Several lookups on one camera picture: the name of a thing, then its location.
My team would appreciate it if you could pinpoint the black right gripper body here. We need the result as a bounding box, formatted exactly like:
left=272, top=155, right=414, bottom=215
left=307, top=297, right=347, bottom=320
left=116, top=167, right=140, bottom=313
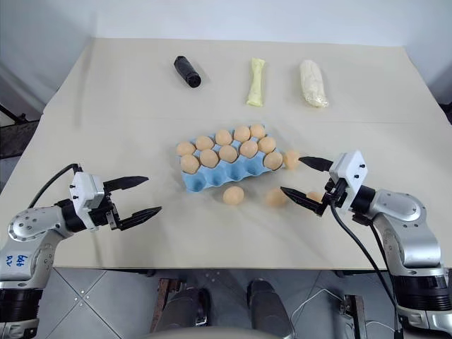
left=319, top=178, right=350, bottom=215

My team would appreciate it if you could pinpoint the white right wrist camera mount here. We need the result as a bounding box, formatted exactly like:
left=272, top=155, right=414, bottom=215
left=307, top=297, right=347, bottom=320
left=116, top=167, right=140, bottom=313
left=328, top=150, right=370, bottom=213

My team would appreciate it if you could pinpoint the dark rounded shape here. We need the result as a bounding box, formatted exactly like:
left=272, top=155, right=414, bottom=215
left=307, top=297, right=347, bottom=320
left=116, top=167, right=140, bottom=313
left=155, top=286, right=213, bottom=339
left=246, top=278, right=297, bottom=339

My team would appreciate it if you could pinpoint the pale yellow bag roll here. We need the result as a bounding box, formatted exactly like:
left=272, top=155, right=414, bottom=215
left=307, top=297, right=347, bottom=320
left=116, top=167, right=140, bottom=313
left=245, top=57, right=267, bottom=107

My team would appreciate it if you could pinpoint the white floor cable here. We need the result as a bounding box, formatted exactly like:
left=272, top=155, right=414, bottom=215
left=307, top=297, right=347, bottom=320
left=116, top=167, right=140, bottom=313
left=291, top=286, right=396, bottom=333

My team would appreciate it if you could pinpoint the black bag roll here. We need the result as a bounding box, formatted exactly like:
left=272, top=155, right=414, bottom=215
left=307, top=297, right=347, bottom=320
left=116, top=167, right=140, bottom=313
left=172, top=55, right=203, bottom=88

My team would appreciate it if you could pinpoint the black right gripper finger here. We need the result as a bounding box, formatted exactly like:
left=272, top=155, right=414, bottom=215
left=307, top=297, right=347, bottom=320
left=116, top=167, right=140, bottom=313
left=299, top=155, right=335, bottom=173
left=279, top=186, right=326, bottom=217

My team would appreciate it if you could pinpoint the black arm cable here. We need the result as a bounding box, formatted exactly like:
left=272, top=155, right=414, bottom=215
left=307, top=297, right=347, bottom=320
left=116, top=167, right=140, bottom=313
left=329, top=179, right=404, bottom=339
left=27, top=163, right=84, bottom=210

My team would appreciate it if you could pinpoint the white bag roll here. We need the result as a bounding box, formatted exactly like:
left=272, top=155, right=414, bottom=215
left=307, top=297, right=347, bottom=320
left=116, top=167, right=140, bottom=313
left=299, top=59, right=330, bottom=109

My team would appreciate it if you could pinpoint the dark metal frame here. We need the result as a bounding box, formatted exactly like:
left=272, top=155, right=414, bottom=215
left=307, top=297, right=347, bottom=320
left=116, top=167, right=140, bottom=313
left=0, top=102, right=40, bottom=160

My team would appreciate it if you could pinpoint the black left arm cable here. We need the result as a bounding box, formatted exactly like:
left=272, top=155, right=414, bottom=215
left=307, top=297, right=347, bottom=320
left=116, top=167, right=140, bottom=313
left=27, top=163, right=84, bottom=210

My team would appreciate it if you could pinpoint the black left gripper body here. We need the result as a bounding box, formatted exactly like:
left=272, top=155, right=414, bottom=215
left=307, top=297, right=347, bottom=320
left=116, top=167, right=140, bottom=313
left=85, top=191, right=124, bottom=232

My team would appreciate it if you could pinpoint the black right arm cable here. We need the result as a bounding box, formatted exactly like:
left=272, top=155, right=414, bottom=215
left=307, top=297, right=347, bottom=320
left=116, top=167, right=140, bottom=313
left=329, top=179, right=404, bottom=339

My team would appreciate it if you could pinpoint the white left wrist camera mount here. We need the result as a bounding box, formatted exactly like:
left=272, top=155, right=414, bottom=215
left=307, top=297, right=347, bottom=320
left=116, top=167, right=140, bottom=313
left=69, top=172, right=106, bottom=222

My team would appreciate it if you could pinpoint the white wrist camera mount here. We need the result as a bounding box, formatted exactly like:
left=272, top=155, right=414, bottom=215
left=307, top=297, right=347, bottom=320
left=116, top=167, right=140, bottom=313
left=328, top=150, right=370, bottom=213
left=69, top=172, right=106, bottom=222

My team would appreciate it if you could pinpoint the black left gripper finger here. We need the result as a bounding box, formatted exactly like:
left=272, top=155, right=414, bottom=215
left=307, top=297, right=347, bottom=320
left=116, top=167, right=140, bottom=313
left=118, top=206, right=164, bottom=232
left=103, top=175, right=150, bottom=194

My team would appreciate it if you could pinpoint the rusty table leg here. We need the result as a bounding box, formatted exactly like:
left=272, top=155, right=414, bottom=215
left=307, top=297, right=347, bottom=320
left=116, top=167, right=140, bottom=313
left=339, top=293, right=369, bottom=339
left=157, top=278, right=188, bottom=335

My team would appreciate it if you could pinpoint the blue egg tray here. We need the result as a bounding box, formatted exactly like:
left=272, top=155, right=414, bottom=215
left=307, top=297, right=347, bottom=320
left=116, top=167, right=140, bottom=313
left=175, top=124, right=285, bottom=194

